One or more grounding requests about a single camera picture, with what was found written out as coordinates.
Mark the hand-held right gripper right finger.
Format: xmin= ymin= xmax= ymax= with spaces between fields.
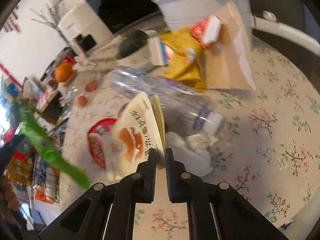
xmin=165 ymin=148 xmax=289 ymax=240

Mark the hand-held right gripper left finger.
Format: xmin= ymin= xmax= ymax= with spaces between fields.
xmin=37 ymin=148 xmax=158 ymax=240

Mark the cream snack pouch orange print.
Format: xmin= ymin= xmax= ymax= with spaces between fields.
xmin=106 ymin=91 xmax=166 ymax=182

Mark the crumpled white tissue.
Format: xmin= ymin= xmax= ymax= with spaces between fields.
xmin=165 ymin=131 xmax=219 ymax=177

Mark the red instant noodle bowl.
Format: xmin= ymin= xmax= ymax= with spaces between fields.
xmin=87 ymin=117 xmax=118 ymax=169

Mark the clear plastic bottle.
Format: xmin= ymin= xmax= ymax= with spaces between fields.
xmin=107 ymin=66 xmax=224 ymax=133

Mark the green plant leaf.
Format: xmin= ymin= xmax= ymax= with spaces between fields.
xmin=19 ymin=105 xmax=91 ymax=189

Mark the cluttered storage rack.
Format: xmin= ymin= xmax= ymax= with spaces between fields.
xmin=0 ymin=75 xmax=70 ymax=205

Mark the yellow snack bag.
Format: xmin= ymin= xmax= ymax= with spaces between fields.
xmin=159 ymin=27 xmax=207 ymax=92

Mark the clear glass jar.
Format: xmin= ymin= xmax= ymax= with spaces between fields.
xmin=57 ymin=76 xmax=105 ymax=110

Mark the white bowl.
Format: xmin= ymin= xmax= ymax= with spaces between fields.
xmin=117 ymin=46 xmax=156 ymax=73

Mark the brown paper bag, red label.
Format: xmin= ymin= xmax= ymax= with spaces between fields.
xmin=201 ymin=1 xmax=257 ymax=91

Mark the small blue white box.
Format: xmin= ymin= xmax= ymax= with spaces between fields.
xmin=147 ymin=36 xmax=175 ymax=67

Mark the orange fruit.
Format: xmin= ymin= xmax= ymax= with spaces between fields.
xmin=54 ymin=62 xmax=74 ymax=83

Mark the dark green squash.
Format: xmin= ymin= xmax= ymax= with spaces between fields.
xmin=118 ymin=30 xmax=148 ymax=58

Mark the red white carton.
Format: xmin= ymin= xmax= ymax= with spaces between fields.
xmin=189 ymin=15 xmax=224 ymax=50

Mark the white kitchen appliance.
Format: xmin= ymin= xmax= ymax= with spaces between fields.
xmin=58 ymin=1 xmax=113 ymax=55

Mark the black screen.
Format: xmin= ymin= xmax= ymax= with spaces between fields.
xmin=82 ymin=0 xmax=193 ymax=34

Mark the bare branch decoration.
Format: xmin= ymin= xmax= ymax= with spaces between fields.
xmin=29 ymin=2 xmax=63 ymax=38

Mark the white pot with handle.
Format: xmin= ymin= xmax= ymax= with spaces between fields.
xmin=152 ymin=0 xmax=318 ymax=50

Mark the red wall decoration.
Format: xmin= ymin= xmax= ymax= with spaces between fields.
xmin=4 ymin=6 xmax=22 ymax=33

